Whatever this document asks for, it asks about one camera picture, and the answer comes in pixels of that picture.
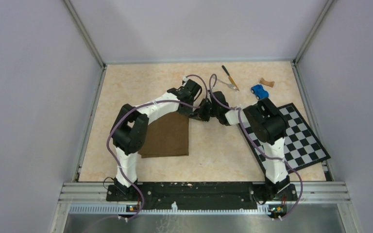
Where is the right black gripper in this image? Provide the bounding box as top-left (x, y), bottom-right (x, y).
top-left (189, 99), bottom-right (219, 122)

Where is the brown cloth napkin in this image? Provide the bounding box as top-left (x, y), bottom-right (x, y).
top-left (138, 112), bottom-right (189, 158)

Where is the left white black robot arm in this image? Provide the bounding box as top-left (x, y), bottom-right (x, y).
top-left (106, 80), bottom-right (202, 201)

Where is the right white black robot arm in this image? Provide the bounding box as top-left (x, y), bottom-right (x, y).
top-left (208, 91), bottom-right (290, 200)

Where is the blue toy car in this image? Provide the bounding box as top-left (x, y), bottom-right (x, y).
top-left (251, 84), bottom-right (269, 100)

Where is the small brown wooden piece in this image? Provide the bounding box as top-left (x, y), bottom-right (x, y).
top-left (259, 78), bottom-right (275, 88)

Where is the black white checkerboard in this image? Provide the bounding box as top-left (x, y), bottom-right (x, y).
top-left (240, 103), bottom-right (331, 173)

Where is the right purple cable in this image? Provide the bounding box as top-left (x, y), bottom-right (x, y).
top-left (209, 74), bottom-right (304, 220)

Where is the purple cable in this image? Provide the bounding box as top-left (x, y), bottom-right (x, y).
top-left (106, 74), bottom-right (210, 222)
top-left (209, 74), bottom-right (304, 220)

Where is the black-handled knife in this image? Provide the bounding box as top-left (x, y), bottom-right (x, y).
top-left (221, 65), bottom-right (239, 91)

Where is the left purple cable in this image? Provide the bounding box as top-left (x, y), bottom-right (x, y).
top-left (106, 74), bottom-right (210, 222)

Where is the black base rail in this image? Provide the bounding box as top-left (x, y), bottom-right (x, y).
top-left (106, 182), bottom-right (298, 210)

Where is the aluminium frame rail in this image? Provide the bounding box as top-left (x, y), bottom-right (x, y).
top-left (300, 181), bottom-right (351, 204)

